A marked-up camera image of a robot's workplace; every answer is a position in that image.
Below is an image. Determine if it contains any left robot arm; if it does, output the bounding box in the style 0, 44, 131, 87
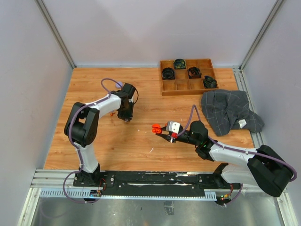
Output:
64, 83, 138, 186

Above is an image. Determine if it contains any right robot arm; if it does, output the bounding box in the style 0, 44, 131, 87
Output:
152, 121, 296, 197

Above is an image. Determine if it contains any lilac earbud case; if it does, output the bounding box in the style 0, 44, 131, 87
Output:
115, 81, 124, 89

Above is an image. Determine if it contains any grey checked cloth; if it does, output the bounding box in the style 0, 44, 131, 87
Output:
200, 89, 264, 136

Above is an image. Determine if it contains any wooden compartment tray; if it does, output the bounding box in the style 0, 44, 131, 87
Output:
160, 58, 219, 96

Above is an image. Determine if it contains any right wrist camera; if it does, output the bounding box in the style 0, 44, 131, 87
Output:
166, 121, 183, 134

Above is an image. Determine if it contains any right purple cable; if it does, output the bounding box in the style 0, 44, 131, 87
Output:
171, 105, 298, 208

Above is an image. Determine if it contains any coiled dark strap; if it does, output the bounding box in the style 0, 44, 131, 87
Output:
202, 75, 218, 89

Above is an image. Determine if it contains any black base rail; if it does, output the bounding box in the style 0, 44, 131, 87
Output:
73, 171, 240, 198

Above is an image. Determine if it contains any coiled red black strap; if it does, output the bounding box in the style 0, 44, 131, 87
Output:
187, 66, 202, 79

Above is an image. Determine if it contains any coiled green black strap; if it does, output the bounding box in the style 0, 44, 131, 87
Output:
173, 58, 187, 70

